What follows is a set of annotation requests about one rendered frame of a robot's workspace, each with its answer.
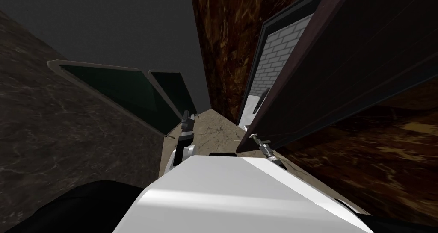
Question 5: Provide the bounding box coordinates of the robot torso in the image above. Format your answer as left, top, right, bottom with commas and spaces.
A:
112, 152, 374, 233

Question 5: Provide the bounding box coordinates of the dark grey door handle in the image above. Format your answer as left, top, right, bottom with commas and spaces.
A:
253, 87, 271, 115

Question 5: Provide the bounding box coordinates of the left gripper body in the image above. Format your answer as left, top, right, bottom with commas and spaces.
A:
180, 118, 195, 138

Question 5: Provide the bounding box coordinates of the dark brown door leaf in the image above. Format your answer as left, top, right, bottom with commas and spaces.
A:
235, 0, 438, 153

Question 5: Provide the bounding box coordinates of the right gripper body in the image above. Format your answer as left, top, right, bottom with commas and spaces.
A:
256, 139, 272, 153

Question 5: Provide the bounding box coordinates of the small dark green window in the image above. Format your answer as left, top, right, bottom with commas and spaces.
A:
148, 70, 198, 117

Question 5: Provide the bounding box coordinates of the large dark green window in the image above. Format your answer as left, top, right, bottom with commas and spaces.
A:
47, 59, 183, 137

